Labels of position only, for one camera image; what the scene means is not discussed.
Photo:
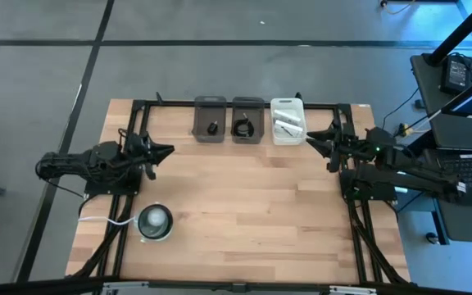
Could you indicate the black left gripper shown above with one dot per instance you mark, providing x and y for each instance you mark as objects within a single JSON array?
[{"x": 139, "y": 149}]

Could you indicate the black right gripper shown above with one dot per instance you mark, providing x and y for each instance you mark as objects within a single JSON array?
[{"x": 346, "y": 147}]

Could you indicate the small black adapter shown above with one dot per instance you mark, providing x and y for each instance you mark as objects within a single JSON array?
[{"x": 212, "y": 128}]

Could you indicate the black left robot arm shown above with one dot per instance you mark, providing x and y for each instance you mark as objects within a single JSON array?
[{"x": 76, "y": 162}]

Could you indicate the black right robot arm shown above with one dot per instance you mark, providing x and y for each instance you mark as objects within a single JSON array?
[{"x": 416, "y": 172}]

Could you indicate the white plastic bin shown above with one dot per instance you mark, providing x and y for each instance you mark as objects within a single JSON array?
[{"x": 275, "y": 139}]

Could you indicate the grey translucent plastic bin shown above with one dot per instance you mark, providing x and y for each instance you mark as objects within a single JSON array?
[
  {"x": 203, "y": 114},
  {"x": 256, "y": 110}
]

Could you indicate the black rimmed round lamp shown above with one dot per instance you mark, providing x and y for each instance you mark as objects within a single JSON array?
[{"x": 154, "y": 221}]

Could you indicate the white paper sheet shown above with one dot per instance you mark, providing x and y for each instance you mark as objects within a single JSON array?
[{"x": 402, "y": 189}]

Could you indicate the black desk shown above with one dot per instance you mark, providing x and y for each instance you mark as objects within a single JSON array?
[{"x": 424, "y": 82}]

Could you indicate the black caster wheel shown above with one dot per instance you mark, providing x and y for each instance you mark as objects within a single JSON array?
[{"x": 432, "y": 238}]

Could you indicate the black power adapter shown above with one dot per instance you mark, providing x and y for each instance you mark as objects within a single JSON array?
[{"x": 455, "y": 73}]

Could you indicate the black pole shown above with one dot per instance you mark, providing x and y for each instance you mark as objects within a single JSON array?
[{"x": 461, "y": 28}]

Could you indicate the black crossbeam with silver brackets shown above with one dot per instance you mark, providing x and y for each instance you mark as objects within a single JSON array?
[{"x": 35, "y": 287}]

